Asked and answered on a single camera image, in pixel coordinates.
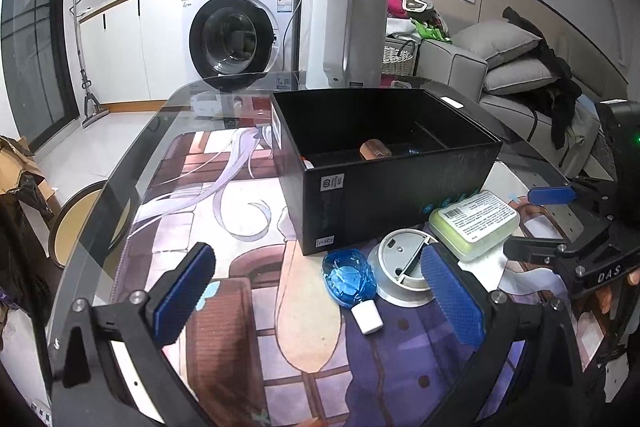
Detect blue bottle with white cap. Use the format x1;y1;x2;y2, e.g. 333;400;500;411
321;248;385;336

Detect person's right hand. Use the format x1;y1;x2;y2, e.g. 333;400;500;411
587;266;640;319

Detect brown cardboard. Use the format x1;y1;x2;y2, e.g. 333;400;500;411
0;134;58;208

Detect black cardboard box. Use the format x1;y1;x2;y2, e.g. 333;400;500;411
270;88;503;257

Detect dark cloth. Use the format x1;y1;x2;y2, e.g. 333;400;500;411
0;177;66;358

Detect wicker laundry basket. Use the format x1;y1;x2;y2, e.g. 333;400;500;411
381;38;421;78

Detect small grey pillow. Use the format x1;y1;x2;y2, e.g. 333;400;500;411
482;57;560;96

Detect white cloth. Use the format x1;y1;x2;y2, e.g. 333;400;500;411
386;17;418;44

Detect grey sofa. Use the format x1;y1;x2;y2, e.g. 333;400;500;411
417;19;631;180

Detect grey round disc device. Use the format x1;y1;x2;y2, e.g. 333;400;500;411
372;229;441;306

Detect round wooden stool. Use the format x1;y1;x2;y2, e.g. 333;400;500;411
48;181;141;269

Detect white cable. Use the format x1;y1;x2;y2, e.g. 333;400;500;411
280;0;307;72

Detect black clothing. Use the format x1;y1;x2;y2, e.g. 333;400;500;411
502;6;583;150

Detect large grey pillow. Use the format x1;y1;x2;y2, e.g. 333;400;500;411
450;19;543;68

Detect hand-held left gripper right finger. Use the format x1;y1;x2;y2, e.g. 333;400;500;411
420;244;586;427

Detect flat mop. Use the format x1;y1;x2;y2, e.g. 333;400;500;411
71;0;110;130

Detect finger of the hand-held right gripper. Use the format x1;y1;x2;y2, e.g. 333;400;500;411
502;234;571;267
528;177;618;220

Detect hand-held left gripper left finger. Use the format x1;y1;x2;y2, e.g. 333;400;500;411
47;242;217;427

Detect amber handle screwdriver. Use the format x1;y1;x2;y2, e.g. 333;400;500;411
359;139;392;162

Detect dark glass door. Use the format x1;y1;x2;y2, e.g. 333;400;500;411
0;0;81;148

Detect green case with white label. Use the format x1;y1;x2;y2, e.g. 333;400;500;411
428;190;521;262

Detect white lower kitchen cabinets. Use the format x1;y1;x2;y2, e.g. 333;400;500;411
79;0;196;108

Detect white air purifier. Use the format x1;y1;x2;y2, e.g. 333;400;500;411
305;0;390;90

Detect green garment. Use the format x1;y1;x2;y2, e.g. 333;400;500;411
412;18;453;44

